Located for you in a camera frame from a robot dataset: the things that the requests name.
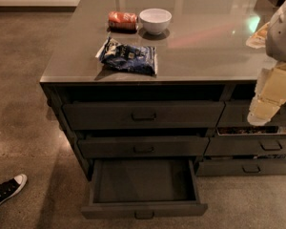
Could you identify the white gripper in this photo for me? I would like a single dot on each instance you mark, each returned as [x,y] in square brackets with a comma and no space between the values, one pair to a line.
[282,35]

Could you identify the grey drawer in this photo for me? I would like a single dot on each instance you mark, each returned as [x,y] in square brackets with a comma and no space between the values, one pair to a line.
[236,111]
[214,166]
[246,141]
[135,146]
[142,114]
[143,188]

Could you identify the grey drawer cabinet counter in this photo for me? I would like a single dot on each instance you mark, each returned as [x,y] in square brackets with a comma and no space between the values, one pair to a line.
[202,56]

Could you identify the white ceramic bowl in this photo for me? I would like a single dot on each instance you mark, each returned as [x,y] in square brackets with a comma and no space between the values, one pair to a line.
[155,21]

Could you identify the blue chip bag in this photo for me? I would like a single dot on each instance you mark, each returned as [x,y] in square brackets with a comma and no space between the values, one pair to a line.
[128,58]

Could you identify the orange soda can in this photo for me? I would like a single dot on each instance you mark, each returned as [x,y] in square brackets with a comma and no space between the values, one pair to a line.
[122,20]

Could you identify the black white sneaker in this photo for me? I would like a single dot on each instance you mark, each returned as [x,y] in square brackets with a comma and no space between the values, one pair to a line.
[12,187]

